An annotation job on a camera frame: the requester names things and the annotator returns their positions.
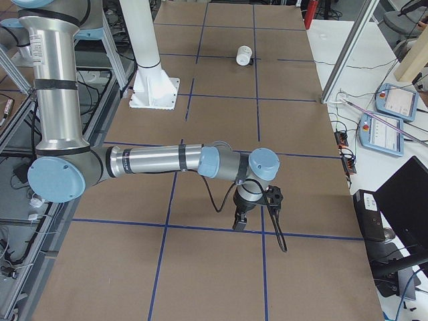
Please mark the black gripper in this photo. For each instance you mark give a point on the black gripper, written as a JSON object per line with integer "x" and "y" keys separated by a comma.
{"x": 243, "y": 207}

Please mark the white smiley mug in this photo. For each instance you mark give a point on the white smiley mug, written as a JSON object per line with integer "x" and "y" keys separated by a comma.
{"x": 243, "y": 55}

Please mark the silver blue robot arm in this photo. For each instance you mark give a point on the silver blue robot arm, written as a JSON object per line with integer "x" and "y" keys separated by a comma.
{"x": 66, "y": 165}

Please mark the black computer box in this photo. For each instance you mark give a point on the black computer box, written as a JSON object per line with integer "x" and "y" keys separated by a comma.
{"x": 368, "y": 216}

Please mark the orange black connector strip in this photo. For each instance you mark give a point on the orange black connector strip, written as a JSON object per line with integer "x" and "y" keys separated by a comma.
{"x": 341, "y": 138}

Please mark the near blue teach pendant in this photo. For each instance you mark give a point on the near blue teach pendant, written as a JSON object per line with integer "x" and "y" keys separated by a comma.
{"x": 381, "y": 136}

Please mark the blue teach pendant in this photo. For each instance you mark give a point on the blue teach pendant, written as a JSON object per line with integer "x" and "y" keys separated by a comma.
{"x": 381, "y": 136}
{"x": 397, "y": 101}

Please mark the black laptop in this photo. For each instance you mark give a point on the black laptop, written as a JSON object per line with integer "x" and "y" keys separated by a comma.
{"x": 402, "y": 200}

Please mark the far blue teach pendant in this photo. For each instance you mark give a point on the far blue teach pendant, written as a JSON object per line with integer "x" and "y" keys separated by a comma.
{"x": 397, "y": 101}

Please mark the red cylinder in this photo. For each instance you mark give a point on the red cylinder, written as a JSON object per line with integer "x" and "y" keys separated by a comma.
{"x": 310, "y": 13}

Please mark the grey office chair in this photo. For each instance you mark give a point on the grey office chair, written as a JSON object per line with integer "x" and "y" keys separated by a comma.
{"x": 404, "y": 21}

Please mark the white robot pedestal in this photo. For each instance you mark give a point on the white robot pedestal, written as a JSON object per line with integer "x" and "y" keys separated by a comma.
{"x": 152, "y": 88}

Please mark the wooden post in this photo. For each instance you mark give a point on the wooden post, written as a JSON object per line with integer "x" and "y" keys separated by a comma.
{"x": 415, "y": 59}

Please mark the aluminium frame post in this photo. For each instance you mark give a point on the aluminium frame post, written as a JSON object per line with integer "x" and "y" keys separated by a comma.
{"x": 368, "y": 8}

